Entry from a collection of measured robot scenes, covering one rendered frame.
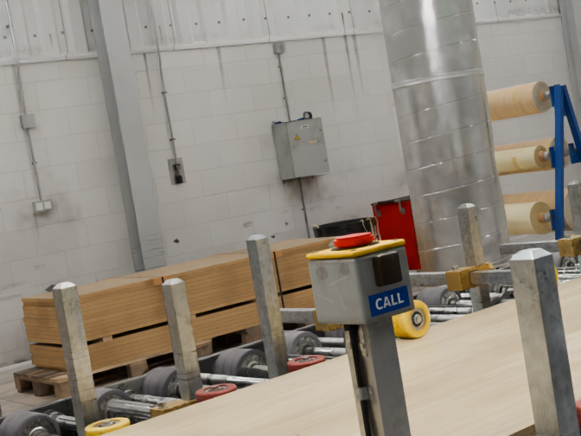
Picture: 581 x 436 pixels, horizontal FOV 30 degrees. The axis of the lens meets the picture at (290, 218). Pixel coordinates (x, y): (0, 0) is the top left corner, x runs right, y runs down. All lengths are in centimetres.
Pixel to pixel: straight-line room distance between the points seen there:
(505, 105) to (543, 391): 769
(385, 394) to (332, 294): 11
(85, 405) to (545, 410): 108
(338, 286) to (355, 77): 950
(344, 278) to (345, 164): 929
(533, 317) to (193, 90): 831
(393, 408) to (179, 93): 839
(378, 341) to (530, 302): 25
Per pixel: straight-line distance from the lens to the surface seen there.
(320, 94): 1022
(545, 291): 124
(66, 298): 208
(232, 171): 956
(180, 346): 222
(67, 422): 256
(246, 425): 180
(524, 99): 876
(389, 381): 106
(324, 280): 104
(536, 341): 125
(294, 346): 290
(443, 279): 284
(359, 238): 104
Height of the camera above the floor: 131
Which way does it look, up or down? 3 degrees down
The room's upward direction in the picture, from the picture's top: 9 degrees counter-clockwise
